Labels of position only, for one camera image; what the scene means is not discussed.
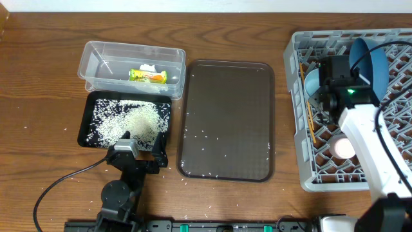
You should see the spilled rice pile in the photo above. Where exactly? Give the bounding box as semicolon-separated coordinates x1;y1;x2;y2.
85;99;171;151

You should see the yellow green snack wrapper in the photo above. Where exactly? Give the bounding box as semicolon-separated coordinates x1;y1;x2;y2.
129;69;167;84

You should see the grey dishwasher rack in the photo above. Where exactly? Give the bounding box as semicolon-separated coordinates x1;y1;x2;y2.
283;28;411;192

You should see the light blue rice bowl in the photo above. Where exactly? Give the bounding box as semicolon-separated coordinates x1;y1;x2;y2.
304;69;320;100

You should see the black waste tray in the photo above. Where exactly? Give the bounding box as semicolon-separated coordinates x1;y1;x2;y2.
77;91;172;148

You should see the blue plate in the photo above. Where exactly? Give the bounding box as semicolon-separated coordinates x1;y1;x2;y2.
349;38;389;101

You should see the pink white cup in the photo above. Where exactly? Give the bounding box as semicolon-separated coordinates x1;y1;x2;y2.
328;134;355;159

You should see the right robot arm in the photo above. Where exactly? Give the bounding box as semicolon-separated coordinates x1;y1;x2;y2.
312;55;411;231

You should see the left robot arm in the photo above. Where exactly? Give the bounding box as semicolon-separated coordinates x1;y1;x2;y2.
94;131;168;231

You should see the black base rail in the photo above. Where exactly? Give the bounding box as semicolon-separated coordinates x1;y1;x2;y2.
64;216;321;232

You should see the wooden chopstick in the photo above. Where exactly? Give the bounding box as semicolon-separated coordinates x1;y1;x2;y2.
299;63;315;131
306;101;317;144

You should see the clear plastic bin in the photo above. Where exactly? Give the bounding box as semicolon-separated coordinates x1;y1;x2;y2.
78;41;186;100

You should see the brown serving tray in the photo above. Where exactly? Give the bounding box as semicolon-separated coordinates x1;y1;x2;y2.
176;60;275;183

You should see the white tissue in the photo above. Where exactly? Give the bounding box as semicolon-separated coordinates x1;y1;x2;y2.
139;64;156;72

